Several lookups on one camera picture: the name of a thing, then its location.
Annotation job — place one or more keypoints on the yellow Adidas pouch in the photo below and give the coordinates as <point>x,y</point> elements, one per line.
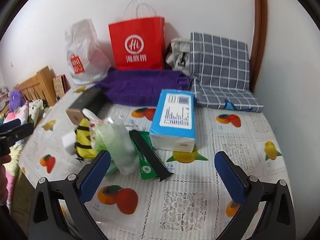
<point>83,147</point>

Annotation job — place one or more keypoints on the green tissue packet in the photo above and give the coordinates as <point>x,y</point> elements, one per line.
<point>103,134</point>

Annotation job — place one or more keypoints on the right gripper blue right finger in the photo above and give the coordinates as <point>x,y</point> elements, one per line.
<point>232,181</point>

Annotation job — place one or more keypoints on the blue plaid cushion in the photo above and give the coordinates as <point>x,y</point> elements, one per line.
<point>219,71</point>

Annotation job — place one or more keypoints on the green flat packet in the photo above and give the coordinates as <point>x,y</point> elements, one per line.
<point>146,170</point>

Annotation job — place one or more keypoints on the clear bubble wrap bag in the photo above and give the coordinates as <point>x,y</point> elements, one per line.
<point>122,151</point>

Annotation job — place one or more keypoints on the purple towel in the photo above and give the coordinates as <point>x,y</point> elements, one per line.
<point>140,87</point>

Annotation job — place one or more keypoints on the purple plush toy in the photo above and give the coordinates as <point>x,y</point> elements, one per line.
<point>16,99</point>

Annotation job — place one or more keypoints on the red paper shopping bag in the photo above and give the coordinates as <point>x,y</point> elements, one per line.
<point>138,43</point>

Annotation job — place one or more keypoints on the grey backpack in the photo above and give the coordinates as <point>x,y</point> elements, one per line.
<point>177,55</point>

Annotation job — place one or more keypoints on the fruit print wet wipe pack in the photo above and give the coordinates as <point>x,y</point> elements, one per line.
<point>93,126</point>

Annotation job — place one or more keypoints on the dark green tea tin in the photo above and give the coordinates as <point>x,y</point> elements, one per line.
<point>92,99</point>

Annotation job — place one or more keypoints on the wooden headboard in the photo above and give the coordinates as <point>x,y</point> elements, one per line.
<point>39,87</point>

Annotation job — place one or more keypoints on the blue tissue pack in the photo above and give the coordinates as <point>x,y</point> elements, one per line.
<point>173,124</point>

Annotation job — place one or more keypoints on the patterned book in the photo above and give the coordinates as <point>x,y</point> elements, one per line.
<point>61,86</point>

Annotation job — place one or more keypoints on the fruit pattern tablecloth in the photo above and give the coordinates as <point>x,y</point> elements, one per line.
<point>193,202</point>

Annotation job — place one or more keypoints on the person's left hand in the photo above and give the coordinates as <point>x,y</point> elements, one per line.
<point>3,180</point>

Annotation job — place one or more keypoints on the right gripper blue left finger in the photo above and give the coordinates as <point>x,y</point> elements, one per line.
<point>92,174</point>

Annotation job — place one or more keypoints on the white Miniso plastic bag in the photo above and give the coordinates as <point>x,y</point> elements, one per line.
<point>87,63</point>

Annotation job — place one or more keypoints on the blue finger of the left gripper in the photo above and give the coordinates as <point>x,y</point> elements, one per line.
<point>19,132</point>
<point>10,125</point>

